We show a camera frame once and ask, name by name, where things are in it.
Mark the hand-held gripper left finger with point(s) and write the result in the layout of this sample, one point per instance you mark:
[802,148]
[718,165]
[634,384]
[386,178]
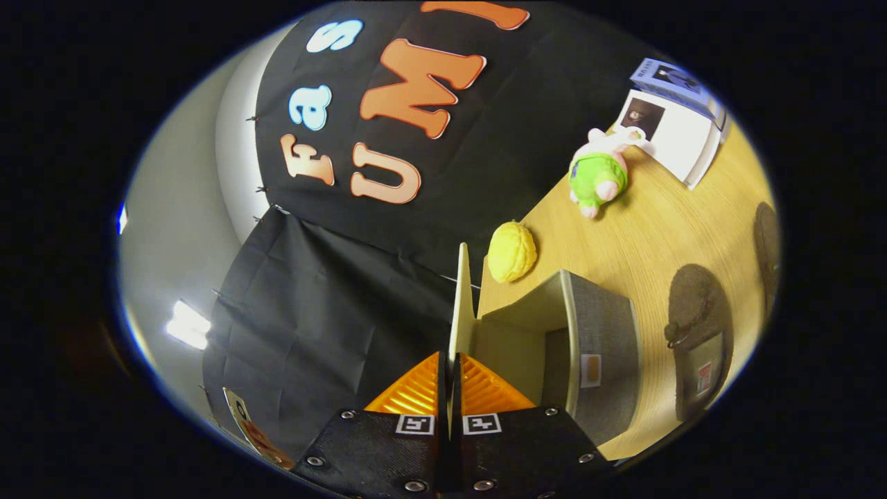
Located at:
[374,457]

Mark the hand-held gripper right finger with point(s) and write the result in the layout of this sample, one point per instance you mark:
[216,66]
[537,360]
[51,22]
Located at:
[527,450]

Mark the grey fabric storage box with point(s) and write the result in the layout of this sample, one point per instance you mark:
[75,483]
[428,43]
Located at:
[603,333]

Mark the brown fuzzy shoe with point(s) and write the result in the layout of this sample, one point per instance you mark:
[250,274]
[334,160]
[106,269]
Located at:
[768,256]
[696,305]

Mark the white card with orange print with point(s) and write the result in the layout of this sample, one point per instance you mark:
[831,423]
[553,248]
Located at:
[253,430]

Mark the yellow plush toy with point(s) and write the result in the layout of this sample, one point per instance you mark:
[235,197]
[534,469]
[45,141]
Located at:
[511,251]

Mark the bright ceiling light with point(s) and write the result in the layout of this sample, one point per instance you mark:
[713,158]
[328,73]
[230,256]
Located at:
[187,326]

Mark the pink and green plush toy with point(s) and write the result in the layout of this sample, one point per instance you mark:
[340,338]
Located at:
[597,173]

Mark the white book with dark photo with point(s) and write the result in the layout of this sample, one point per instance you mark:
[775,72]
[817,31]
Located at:
[682,138]

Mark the blue cover book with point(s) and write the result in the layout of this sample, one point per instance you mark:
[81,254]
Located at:
[675,80]

